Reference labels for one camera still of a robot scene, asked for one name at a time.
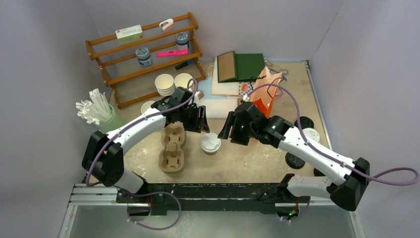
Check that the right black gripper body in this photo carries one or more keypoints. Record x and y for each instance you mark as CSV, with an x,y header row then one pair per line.
x,y
241,134

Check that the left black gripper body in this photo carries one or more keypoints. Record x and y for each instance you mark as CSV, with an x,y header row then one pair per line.
x,y
189,117

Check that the white cup lid picked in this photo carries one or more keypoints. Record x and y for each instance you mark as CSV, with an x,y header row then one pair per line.
x,y
210,141

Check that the orange paper bag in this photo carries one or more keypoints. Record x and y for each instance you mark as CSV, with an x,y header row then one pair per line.
x,y
263,97

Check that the brown paper cup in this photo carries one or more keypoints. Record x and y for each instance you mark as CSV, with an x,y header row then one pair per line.
x,y
210,151
146,105

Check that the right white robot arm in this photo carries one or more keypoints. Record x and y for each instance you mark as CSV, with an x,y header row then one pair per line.
x,y
341,180

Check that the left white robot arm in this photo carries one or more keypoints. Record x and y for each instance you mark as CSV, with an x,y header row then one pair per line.
x,y
103,158

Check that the blue checkered paper bag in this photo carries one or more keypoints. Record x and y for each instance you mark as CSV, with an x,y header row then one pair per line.
x,y
245,88

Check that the right white cup stack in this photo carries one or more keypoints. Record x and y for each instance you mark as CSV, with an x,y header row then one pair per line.
x,y
182,80

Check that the white cup stack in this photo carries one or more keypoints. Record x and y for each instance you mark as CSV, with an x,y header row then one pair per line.
x,y
165,84
182,80

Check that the left white cup stack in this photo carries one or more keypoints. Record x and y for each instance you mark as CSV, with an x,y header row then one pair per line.
x,y
165,84

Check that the pulp cup carrier tray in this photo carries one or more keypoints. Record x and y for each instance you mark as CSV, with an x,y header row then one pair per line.
x,y
172,157

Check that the black blue marker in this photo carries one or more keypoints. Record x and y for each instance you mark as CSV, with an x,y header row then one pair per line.
x,y
184,64

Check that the black cup lid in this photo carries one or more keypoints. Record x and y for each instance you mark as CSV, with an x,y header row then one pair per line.
x,y
305,122
294,161

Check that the green paper bag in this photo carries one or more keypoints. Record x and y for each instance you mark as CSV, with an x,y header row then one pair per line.
x,y
234,67

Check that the white cup lid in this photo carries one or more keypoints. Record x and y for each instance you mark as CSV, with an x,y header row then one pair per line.
x,y
312,134

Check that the pink marker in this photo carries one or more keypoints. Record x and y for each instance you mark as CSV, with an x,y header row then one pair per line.
x,y
172,53

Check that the wooden shelf rack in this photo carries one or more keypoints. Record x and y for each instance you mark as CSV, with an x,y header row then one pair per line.
x,y
120,64

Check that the green straw holder cup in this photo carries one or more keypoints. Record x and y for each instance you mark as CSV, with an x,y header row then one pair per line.
x,y
114,122

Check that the blue white jar left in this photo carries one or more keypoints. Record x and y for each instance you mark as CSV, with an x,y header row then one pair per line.
x,y
144,56

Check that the blue white jar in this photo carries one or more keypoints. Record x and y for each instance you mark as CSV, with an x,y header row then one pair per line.
x,y
182,41
144,56

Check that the blue white jar right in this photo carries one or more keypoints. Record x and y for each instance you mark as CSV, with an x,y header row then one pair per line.
x,y
182,41

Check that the black lid stack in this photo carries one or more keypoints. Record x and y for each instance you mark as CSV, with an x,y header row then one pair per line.
x,y
317,173

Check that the white pink clip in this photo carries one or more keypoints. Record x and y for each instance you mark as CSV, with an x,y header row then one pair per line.
x,y
166,25

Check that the white green box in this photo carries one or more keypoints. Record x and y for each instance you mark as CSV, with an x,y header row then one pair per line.
x,y
129,34

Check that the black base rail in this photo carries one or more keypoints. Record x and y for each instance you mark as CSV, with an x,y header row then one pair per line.
x,y
159,198

